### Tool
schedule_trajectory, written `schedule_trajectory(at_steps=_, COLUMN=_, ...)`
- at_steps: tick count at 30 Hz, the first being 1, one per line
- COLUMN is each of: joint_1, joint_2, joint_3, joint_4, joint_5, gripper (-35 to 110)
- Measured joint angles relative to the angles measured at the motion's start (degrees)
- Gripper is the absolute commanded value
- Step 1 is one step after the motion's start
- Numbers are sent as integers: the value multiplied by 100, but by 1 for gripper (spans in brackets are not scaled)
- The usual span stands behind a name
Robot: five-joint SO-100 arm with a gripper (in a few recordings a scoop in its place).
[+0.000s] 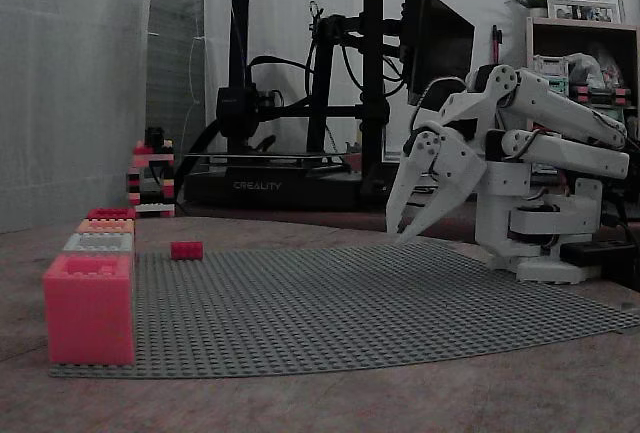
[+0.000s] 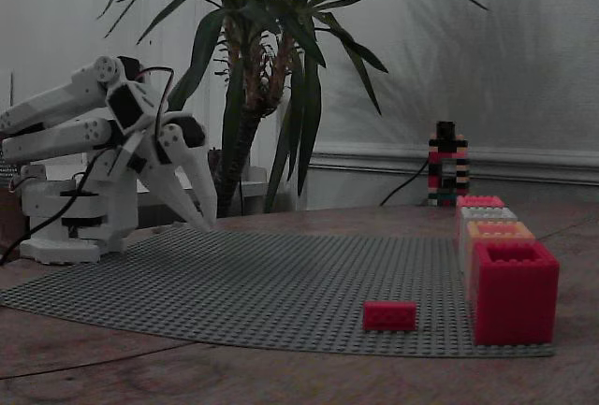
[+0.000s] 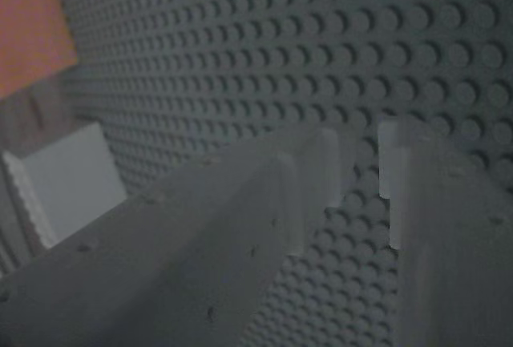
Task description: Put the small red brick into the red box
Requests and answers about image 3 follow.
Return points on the white block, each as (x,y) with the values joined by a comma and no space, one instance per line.
(72,178)

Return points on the grey studded baseplate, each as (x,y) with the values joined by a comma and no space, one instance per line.
(280,42)

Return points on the orange block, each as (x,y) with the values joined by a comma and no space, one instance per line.
(28,22)

